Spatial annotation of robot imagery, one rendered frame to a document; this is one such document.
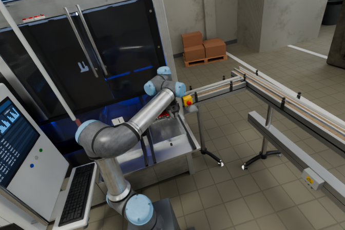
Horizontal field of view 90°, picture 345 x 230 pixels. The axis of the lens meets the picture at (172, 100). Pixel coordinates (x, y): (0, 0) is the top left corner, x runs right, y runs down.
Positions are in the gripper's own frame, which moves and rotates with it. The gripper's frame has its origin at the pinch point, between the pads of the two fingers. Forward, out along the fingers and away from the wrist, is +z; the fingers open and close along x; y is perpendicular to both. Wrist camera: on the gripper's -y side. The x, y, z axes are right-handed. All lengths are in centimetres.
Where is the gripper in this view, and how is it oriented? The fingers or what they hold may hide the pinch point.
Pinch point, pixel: (174, 118)
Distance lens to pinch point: 115.5
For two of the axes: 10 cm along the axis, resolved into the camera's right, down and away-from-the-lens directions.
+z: 1.8, 8.2, 5.4
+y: -2.6, -4.9, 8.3
